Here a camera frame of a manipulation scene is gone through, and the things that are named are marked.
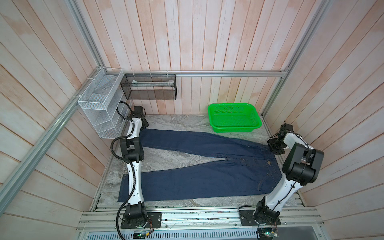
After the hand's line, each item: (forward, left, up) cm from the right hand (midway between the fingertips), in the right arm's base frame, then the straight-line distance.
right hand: (269, 146), depth 97 cm
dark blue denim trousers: (-14, +17, -3) cm, 22 cm away
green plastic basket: (+29, +19, -4) cm, 35 cm away
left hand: (+16, +90, -2) cm, 91 cm away
